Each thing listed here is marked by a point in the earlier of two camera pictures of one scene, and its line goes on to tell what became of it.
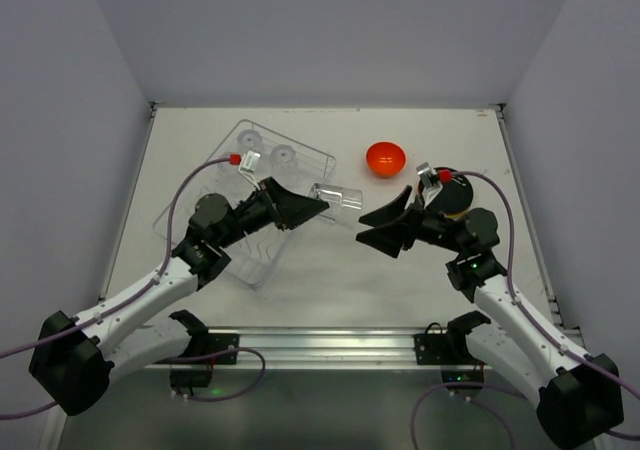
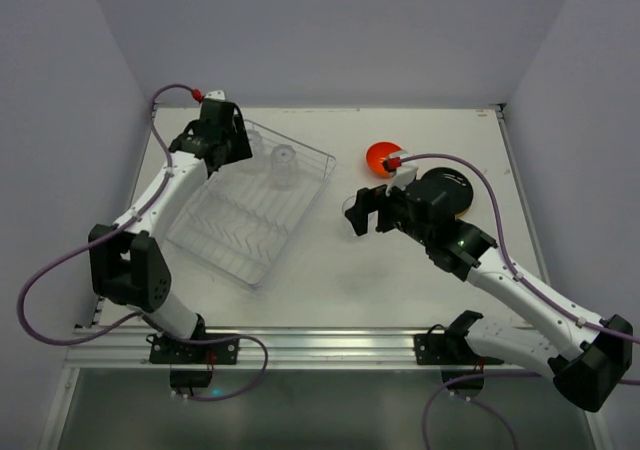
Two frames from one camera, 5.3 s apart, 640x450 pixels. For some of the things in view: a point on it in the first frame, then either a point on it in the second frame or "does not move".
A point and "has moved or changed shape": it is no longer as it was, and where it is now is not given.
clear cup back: (249, 140) does not move
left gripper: (271, 204) → (238, 133)
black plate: (455, 197) does not move
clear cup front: (344, 203) has moved or changed shape
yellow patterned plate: (457, 216) does not move
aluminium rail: (329, 347) does not move
